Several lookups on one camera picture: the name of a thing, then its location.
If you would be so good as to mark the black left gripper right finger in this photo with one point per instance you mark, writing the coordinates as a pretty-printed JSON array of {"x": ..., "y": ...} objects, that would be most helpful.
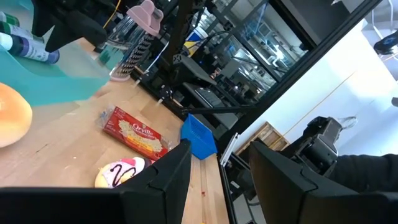
[{"x": 280, "y": 193}]

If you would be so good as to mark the dark green paint bottle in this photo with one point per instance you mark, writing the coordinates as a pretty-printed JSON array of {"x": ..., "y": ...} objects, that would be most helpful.
[{"x": 18, "y": 31}]

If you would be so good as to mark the wooden crate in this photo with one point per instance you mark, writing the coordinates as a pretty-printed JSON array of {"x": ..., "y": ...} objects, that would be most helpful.
[{"x": 264, "y": 137}]

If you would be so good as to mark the yellow glazed toy donut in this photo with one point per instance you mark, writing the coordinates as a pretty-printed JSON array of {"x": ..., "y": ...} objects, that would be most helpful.
[{"x": 12, "y": 115}]

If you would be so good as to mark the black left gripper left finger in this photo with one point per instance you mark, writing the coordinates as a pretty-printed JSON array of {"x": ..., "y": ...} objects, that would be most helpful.
[{"x": 164, "y": 193}]

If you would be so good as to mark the black laptop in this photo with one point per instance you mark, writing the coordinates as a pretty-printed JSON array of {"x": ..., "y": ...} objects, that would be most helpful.
[{"x": 210, "y": 97}]

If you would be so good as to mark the small blue perforated basket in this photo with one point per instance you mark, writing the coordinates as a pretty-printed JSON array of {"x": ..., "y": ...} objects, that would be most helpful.
[{"x": 199, "y": 140}]

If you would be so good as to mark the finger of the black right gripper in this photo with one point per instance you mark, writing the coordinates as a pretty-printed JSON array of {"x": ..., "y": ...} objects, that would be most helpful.
[
  {"x": 77, "y": 31},
  {"x": 43, "y": 17}
]

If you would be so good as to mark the teal translucent plastic bin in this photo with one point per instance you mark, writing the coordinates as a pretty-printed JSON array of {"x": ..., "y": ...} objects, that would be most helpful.
[{"x": 56, "y": 84}]

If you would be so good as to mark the white blue yellow canister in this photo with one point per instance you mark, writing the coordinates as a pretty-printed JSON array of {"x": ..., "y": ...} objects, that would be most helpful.
[{"x": 196, "y": 39}]

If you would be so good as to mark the red popcorn packet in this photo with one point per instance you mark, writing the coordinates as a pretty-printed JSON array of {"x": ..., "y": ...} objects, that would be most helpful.
[{"x": 133, "y": 133}]

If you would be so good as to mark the pink purple-swirl toy donut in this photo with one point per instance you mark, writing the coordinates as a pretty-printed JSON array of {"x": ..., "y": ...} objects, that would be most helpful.
[{"x": 118, "y": 172}]

